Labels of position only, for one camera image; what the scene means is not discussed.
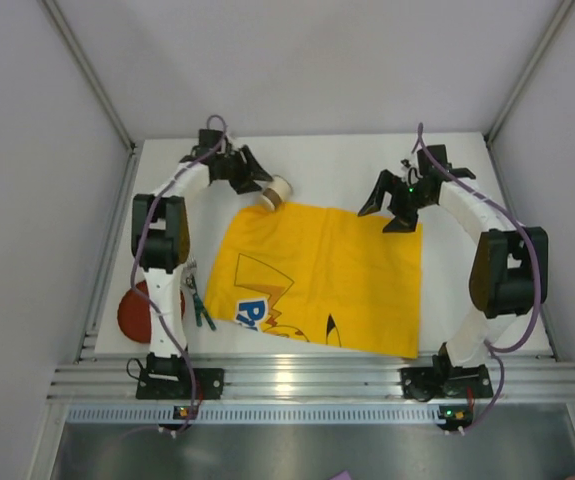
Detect white paper cup brown sleeve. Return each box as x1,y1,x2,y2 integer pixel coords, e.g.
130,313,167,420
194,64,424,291
259,175,293,212

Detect yellow printed cloth mat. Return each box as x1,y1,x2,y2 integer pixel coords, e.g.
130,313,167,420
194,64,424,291
204,203,423,359

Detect spoon with green handle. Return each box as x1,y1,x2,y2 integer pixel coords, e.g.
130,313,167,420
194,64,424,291
185,275,217,331

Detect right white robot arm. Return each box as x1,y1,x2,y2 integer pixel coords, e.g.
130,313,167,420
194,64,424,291
358,142,549,367

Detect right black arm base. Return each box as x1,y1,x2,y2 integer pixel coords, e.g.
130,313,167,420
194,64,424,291
400,343,493,402

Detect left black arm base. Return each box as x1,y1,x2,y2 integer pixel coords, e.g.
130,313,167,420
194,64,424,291
126,354,225,400

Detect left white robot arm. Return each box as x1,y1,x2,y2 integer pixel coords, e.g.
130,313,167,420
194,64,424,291
131,128,273,359

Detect red round plate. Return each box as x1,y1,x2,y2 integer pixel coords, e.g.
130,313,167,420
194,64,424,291
116,279,187,345

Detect fork with green handle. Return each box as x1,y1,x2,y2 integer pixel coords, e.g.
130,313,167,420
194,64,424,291
184,257,203,328

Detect aluminium mounting rail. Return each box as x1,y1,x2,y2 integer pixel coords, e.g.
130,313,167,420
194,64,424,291
47,353,575,403

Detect slotted grey cable duct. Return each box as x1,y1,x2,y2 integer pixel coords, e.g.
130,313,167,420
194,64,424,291
65,403,474,425

